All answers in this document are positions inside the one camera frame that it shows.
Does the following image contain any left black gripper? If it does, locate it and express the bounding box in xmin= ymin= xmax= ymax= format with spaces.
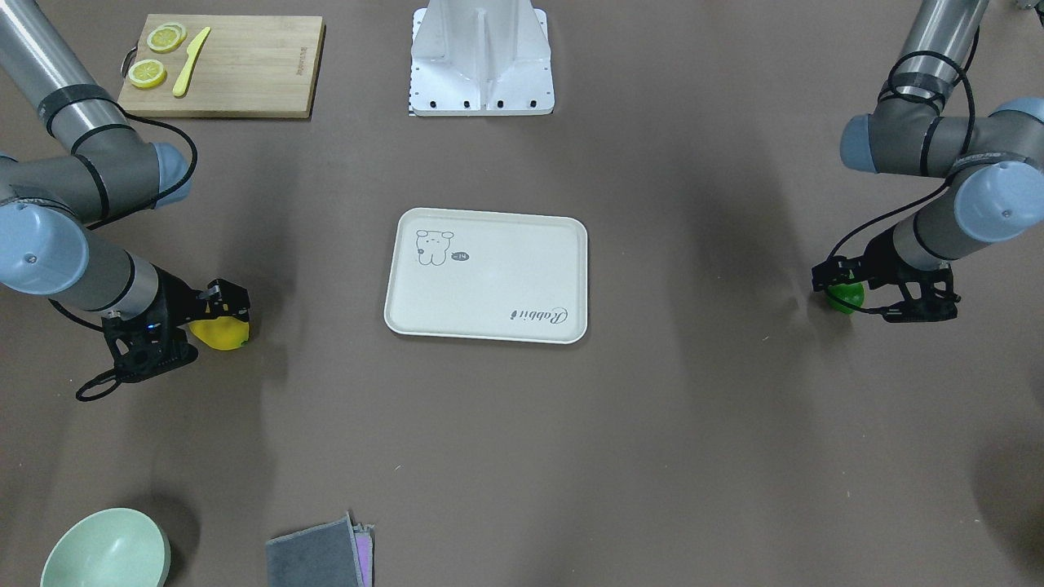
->
xmin=812 ymin=229 xmax=918 ymax=294

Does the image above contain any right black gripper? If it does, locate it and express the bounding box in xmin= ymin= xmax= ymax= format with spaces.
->
xmin=147 ymin=267 xmax=251 ymax=331

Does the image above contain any green lime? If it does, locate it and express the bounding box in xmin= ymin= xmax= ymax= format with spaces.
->
xmin=825 ymin=283 xmax=865 ymax=315

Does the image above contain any yellow lemon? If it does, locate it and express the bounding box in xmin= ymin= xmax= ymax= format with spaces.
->
xmin=188 ymin=316 xmax=250 ymax=351

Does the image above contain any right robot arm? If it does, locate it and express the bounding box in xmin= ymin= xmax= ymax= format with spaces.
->
xmin=2 ymin=1 xmax=250 ymax=341

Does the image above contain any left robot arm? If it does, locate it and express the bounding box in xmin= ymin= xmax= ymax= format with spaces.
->
xmin=812 ymin=1 xmax=1042 ymax=301

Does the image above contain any cream rabbit tray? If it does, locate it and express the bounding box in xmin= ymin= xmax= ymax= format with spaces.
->
xmin=383 ymin=207 xmax=589 ymax=345

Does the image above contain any bamboo cutting board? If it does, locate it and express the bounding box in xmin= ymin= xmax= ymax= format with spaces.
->
xmin=118 ymin=14 xmax=325 ymax=119

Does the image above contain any lemon slice lower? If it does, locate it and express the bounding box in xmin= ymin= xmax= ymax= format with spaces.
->
xmin=126 ymin=58 xmax=168 ymax=90

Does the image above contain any lemon slice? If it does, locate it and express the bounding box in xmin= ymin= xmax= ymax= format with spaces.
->
xmin=146 ymin=22 xmax=188 ymax=55
xmin=126 ymin=58 xmax=168 ymax=90

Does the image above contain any yellow plastic knife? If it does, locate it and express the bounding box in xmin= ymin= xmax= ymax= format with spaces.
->
xmin=172 ymin=26 xmax=212 ymax=98

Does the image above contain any lemon slice upper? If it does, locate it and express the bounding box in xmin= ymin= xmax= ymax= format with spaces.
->
xmin=146 ymin=22 xmax=188 ymax=55

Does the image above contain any mint green bowl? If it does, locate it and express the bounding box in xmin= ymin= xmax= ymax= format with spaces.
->
xmin=39 ymin=508 xmax=172 ymax=586

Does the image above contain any purple cloth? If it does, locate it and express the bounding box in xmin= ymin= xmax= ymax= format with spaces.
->
xmin=353 ymin=525 xmax=374 ymax=587

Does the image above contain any grey folded cloth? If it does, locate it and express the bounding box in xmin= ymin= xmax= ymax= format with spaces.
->
xmin=265 ymin=515 xmax=363 ymax=586

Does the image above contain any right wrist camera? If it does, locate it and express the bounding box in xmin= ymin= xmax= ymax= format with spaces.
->
xmin=102 ymin=316 xmax=199 ymax=383

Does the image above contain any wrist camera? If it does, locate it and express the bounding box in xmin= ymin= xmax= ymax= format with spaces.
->
xmin=869 ymin=263 xmax=960 ymax=324
xmin=102 ymin=316 xmax=199 ymax=383

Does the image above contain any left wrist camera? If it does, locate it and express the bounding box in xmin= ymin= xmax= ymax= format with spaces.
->
xmin=869 ymin=263 xmax=960 ymax=324

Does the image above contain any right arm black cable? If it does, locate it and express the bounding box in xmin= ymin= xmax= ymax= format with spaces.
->
xmin=47 ymin=114 xmax=199 ymax=402

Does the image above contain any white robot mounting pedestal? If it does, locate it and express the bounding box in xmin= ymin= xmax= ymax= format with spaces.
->
xmin=408 ymin=1 xmax=555 ymax=117

